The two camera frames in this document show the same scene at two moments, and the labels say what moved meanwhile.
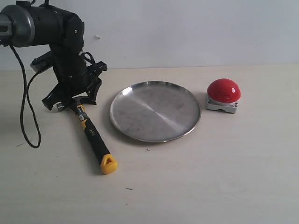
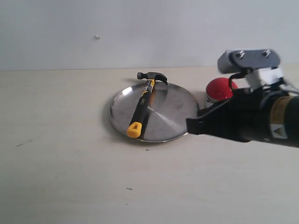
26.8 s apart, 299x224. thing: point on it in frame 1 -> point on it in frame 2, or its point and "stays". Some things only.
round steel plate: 155,111 stays
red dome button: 223,94 stays
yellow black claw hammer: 108,164 -> 134,129
